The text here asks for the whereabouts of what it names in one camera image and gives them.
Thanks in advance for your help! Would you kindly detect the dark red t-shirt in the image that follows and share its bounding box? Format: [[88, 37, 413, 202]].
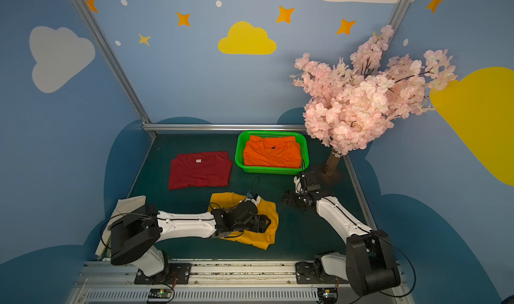
[[169, 151, 233, 190]]

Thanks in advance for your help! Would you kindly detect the right aluminium frame post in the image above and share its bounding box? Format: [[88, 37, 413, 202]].
[[387, 0, 415, 38]]

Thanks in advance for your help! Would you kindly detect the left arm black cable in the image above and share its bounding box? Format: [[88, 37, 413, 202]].
[[98, 212, 157, 250]]

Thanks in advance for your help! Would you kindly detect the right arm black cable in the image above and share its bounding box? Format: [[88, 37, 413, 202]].
[[371, 229, 417, 299]]

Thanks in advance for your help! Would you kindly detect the aluminium frame post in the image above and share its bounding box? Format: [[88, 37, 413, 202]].
[[70, 0, 151, 130], [387, 0, 415, 38]]

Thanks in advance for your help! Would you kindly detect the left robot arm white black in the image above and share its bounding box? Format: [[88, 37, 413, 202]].
[[108, 198, 272, 279]]

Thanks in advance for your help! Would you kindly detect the pink artificial blossom tree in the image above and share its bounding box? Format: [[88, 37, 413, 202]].
[[292, 25, 457, 177]]

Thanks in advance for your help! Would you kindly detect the right circuit board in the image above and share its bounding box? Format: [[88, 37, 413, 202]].
[[317, 288, 338, 304]]

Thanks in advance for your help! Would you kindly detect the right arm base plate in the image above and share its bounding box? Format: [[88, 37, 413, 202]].
[[294, 260, 349, 285]]

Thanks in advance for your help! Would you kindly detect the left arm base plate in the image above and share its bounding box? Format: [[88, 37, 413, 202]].
[[134, 263, 191, 285]]

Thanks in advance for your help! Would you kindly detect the left aluminium frame post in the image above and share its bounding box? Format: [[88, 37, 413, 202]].
[[70, 0, 151, 130]]

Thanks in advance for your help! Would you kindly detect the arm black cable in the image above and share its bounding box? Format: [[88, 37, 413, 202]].
[[371, 229, 417, 299], [98, 212, 157, 250]]

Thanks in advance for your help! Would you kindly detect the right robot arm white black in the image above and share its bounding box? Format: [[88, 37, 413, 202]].
[[283, 172, 401, 296]]

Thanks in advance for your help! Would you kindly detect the yellow t-shirt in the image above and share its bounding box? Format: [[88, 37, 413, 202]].
[[208, 192, 279, 250]]

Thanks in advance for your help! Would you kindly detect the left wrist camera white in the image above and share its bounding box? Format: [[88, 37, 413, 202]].
[[245, 193, 262, 206]]

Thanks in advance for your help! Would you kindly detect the orange t-shirt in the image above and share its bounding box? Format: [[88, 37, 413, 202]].
[[243, 135, 303, 168]]

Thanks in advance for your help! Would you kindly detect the aluminium back frame bar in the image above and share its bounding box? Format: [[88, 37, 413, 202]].
[[143, 123, 306, 132]]

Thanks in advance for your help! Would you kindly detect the circuit board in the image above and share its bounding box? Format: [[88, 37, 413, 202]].
[[317, 288, 338, 304], [147, 288, 175, 302]]

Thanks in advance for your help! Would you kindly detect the left circuit board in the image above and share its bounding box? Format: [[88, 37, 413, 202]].
[[147, 288, 175, 302]]

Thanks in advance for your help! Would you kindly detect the aluminium front rail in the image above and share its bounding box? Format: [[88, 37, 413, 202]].
[[67, 259, 414, 303]]

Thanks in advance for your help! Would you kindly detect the green plastic basket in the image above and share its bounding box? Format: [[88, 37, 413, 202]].
[[235, 130, 310, 175]]

